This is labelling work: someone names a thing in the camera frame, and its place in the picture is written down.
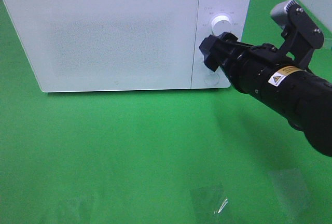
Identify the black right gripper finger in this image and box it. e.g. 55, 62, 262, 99
199, 35, 219, 72
217, 32, 238, 43

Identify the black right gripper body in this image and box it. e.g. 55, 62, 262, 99
217, 39, 293, 100

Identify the round door release button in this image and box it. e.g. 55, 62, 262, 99
204, 73, 220, 86

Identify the white microwave door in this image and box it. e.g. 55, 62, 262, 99
4, 0, 198, 92

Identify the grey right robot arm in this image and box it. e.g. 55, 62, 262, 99
199, 32, 331, 157

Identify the white power knob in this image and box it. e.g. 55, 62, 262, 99
211, 14, 232, 36

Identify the clear tape patch right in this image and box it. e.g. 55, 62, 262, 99
268, 168, 310, 223

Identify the clear tape patch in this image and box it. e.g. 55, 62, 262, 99
268, 168, 310, 223
190, 183, 234, 223

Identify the white microwave oven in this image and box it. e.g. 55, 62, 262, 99
3, 0, 250, 92

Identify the clear tape patch centre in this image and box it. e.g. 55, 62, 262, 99
190, 183, 234, 223

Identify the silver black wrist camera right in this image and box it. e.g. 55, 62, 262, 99
270, 0, 324, 69

